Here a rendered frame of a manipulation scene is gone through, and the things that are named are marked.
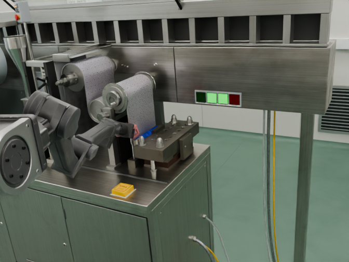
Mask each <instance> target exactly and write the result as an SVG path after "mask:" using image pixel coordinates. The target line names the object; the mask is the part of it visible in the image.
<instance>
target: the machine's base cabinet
mask: <svg viewBox="0 0 349 262"><path fill-rule="evenodd" d="M203 215H207V217H208V218H209V219H210V220H211V221H212V222H213V212H212V187H211V161H210V152H209V153H208V154H207V155H206V156H205V157H204V158H203V159H202V160H201V161H200V162H199V163H198V164H197V165H196V166H195V167H194V168H193V169H192V170H191V171H190V172H189V173H188V174H187V175H186V176H185V177H184V178H183V179H182V180H181V181H180V182H179V183H178V184H177V185H176V186H175V187H174V188H173V189H172V190H171V191H170V192H169V193H168V194H167V195H166V196H165V197H164V198H163V199H162V200H161V201H160V202H159V203H158V204H157V205H156V206H155V207H154V208H153V209H152V210H151V211H150V212H149V213H148V214H144V213H139V212H135V211H131V210H128V209H124V208H120V207H116V206H112V205H108V204H104V203H100V202H96V201H92V200H88V199H83V198H79V197H76V196H72V195H68V194H64V193H60V192H56V191H52V190H48V189H44V188H40V187H36V186H32V185H29V186H28V187H27V188H26V189H25V190H24V191H23V192H21V193H20V194H18V195H14V196H10V195H1V194H0V262H211V260H210V258H209V256H208V254H207V252H206V251H205V250H204V248H203V247H202V246H200V245H199V244H198V243H197V242H193V238H194V237H197V239H199V240H200V241H201V242H203V243H204V244H205V245H206V246H207V247H208V248H209V249H211V251H212V252H213V253H214V237H213V225H212V224H211V222H210V221H208V220H207V219H203Z"/></svg>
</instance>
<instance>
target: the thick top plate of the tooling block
mask: <svg viewBox="0 0 349 262"><path fill-rule="evenodd" d="M177 121H178V122H177V123H171V121H170V122H169V123H167V124H166V125H165V128H164V129H162V130H161V131H160V132H158V133H157V134H151V135H149V136H148V137H146V138H145V139H144V140H145V143H146V145H145V146H138V145H135V146H134V147H133V148H134V154H135V158H139V159H145V160H151V161H157V162H165V161H166V160H167V159H168V158H170V157H171V156H172V155H173V154H174V153H175V152H177V151H178V150H179V149H180V143H179V139H181V138H182V137H183V136H184V135H186V134H187V133H192V138H193V137H194V136H196V135H197V134H198V133H199V122H193V124H192V125H187V124H186V121H182V120H177ZM159 137H160V138H161V139H162V140H163V143H164V147H163V148H157V147H156V143H157V139H158V138H159Z"/></svg>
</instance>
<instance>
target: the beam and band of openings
mask: <svg viewBox="0 0 349 262"><path fill-rule="evenodd" d="M180 4H181V6H182V10H178V8H179V7H178V5H177V3H176V2H167V3H150V4H132V5H114V6H96V7H78V8H60V9H42V10H30V15H31V20H32V21H31V22H26V23H27V26H28V32H29V35H30V38H31V43H32V46H92V45H96V44H111V46H222V47H328V45H329V44H330V41H329V37H330V24H331V12H332V7H333V0H196V1H182V2H180ZM15 15H16V12H15V11H0V22H5V21H13V20H16V19H15ZM16 21H17V20H16ZM16 27H17V31H18V35H24V34H25V29H24V24H23V22H18V21H17V26H16ZM34 41H37V42H34ZM51 41H55V42H51ZM68 41H74V42H68ZM87 41H94V42H87ZM107 41H115V42H107ZM129 41H134V42H129Z"/></svg>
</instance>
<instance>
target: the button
mask: <svg viewBox="0 0 349 262"><path fill-rule="evenodd" d="M133 190H134V188H133V185H129V184H124V183H120V184H118V185H117V186H116V187H115V188H113V189H112V194H114V195H119V196H122V197H126V196H127V195H128V194H129V193H130V192H131V191H133Z"/></svg>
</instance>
